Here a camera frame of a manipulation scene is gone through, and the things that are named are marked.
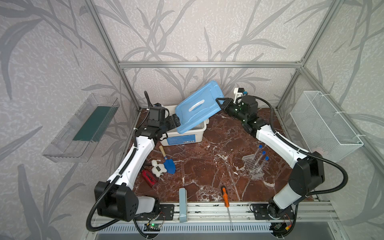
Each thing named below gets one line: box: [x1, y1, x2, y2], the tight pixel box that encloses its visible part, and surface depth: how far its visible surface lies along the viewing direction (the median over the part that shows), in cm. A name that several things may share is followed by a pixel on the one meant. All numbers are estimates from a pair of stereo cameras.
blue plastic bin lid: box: [175, 80, 224, 134], surface depth 85 cm
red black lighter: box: [141, 169, 158, 188], surface depth 84 cm
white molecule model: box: [151, 159, 168, 178], surface depth 87 cm
